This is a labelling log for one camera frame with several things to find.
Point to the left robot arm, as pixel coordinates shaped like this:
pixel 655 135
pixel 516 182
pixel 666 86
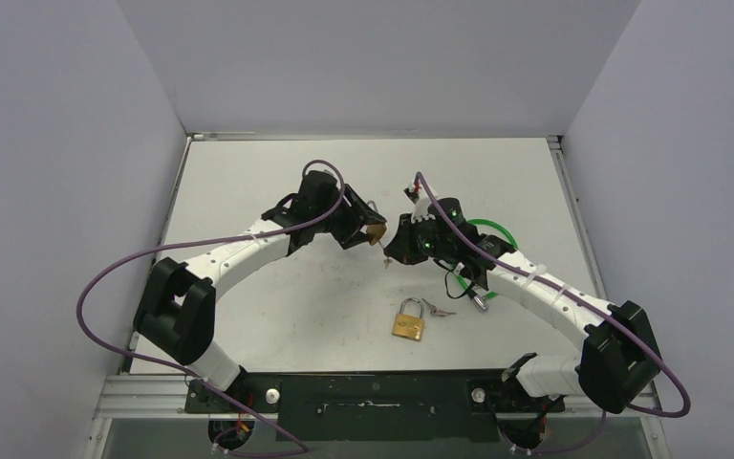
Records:
pixel 177 306

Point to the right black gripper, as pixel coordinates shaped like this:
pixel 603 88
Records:
pixel 410 240

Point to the green cable lock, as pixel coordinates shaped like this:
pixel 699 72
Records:
pixel 480 300

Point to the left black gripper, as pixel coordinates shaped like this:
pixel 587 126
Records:
pixel 357 216

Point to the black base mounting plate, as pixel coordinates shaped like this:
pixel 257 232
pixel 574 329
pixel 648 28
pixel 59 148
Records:
pixel 478 405

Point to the brass padlock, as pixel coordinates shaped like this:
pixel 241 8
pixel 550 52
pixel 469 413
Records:
pixel 375 231
pixel 408 326

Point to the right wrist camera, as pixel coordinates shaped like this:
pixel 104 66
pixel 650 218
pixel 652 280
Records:
pixel 421 201

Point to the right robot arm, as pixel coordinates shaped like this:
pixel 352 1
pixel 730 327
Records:
pixel 616 344

